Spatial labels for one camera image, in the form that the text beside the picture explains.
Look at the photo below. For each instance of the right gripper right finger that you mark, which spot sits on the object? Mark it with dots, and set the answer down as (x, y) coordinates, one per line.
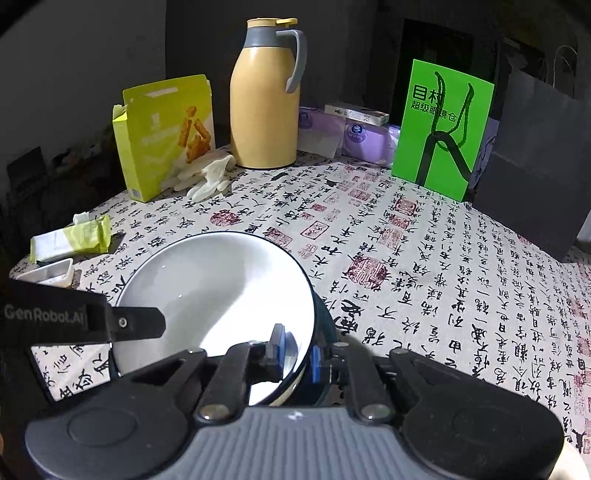
(366, 397)

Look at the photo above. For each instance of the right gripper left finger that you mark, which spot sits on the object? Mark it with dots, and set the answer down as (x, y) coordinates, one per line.
(227, 394)

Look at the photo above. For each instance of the white bowl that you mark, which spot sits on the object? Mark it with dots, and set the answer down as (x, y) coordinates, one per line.
(216, 290)

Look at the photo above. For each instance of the blue bowl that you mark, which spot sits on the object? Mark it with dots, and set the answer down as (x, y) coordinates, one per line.
(309, 391)

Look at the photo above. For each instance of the small white tray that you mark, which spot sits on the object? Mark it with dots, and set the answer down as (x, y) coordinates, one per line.
(57, 274)

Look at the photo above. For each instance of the green snack wrapper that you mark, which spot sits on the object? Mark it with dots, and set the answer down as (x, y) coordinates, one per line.
(86, 235)

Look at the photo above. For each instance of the white rubber gloves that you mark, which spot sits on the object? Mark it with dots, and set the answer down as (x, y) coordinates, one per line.
(205, 176)

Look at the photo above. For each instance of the yellow snack box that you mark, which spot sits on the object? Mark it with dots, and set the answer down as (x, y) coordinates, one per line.
(161, 128)

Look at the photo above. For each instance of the purple tissue pack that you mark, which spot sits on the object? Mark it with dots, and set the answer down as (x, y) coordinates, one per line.
(329, 135)

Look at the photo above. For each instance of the small white box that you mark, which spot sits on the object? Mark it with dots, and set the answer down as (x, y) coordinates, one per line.
(357, 113)

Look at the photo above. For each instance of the green paper bag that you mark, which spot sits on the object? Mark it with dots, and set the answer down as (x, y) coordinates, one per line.
(444, 121)

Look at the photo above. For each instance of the black paper bag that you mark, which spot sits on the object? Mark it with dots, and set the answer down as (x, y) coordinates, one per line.
(537, 180)

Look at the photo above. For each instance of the yellow thermos jug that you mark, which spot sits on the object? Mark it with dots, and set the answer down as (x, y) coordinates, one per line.
(264, 93)

